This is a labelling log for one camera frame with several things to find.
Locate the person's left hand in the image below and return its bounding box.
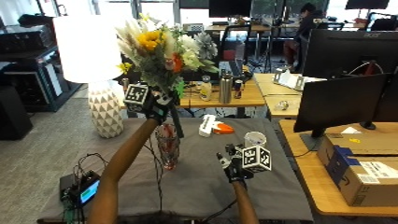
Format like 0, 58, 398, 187
143, 87, 175, 125

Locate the person's right hand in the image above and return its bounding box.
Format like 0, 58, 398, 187
215, 143, 255, 184

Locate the mixed flower bouquet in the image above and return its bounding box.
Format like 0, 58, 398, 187
114, 12, 219, 139

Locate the white cup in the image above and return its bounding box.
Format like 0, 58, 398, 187
242, 131, 267, 149

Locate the white marker cube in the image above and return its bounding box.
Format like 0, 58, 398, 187
240, 145, 274, 174
123, 83, 150, 106

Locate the white and orange tool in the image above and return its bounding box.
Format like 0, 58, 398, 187
198, 114, 236, 138

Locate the clear plastic bottle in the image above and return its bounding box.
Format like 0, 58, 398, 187
198, 75, 212, 102

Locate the grey table cloth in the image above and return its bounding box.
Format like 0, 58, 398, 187
35, 117, 313, 223

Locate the clear glass vase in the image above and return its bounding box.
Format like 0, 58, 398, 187
154, 122, 180, 171

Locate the steel water bottle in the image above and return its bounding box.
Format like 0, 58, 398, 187
218, 71, 235, 105

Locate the red drink can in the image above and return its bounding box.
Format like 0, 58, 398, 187
232, 79, 243, 100

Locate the white table lamp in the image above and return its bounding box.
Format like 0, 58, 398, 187
51, 14, 124, 139

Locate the light wooden desk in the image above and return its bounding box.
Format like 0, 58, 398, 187
276, 119, 398, 217

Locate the black office chair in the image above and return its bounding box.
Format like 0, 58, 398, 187
218, 24, 254, 63

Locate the flat cardboard box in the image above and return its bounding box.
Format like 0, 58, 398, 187
315, 132, 398, 162

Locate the black equipment rack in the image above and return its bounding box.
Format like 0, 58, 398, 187
0, 14, 71, 113

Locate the black device with screen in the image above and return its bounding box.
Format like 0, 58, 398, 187
58, 170, 102, 209

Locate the large black computer monitor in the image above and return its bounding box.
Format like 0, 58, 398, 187
300, 28, 398, 79

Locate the black cable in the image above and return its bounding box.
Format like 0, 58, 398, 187
142, 136, 164, 214

